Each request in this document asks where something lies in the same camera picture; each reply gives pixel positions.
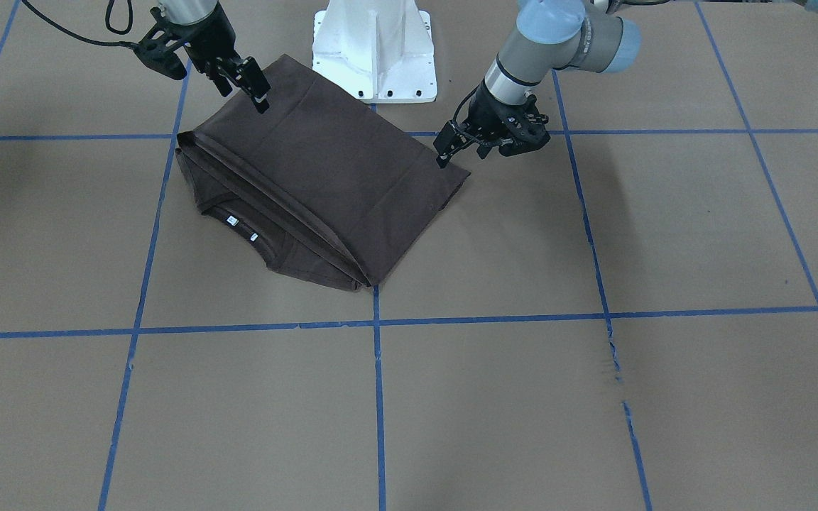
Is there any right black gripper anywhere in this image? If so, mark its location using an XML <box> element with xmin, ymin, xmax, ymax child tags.
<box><xmin>180</xmin><ymin>4</ymin><xmax>271</xmax><ymax>114</ymax></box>

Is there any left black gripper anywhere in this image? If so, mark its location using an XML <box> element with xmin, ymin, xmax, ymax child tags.
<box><xmin>434</xmin><ymin>82</ymin><xmax>509</xmax><ymax>169</ymax></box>

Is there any dark brown t-shirt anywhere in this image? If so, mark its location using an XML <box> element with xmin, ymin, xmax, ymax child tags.
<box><xmin>176</xmin><ymin>55</ymin><xmax>469</xmax><ymax>291</ymax></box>

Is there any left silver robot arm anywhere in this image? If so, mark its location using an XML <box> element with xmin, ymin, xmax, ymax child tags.
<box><xmin>434</xmin><ymin>1</ymin><xmax>643</xmax><ymax>168</ymax></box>

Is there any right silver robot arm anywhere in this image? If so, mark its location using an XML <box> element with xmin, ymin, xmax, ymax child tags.
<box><xmin>137</xmin><ymin>1</ymin><xmax>271</xmax><ymax>114</ymax></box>

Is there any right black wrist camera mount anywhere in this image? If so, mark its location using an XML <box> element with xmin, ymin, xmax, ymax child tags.
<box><xmin>132</xmin><ymin>7</ymin><xmax>187</xmax><ymax>81</ymax></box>

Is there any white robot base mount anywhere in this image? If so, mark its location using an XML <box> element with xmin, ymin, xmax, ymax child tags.
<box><xmin>312</xmin><ymin>1</ymin><xmax>438</xmax><ymax>104</ymax></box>

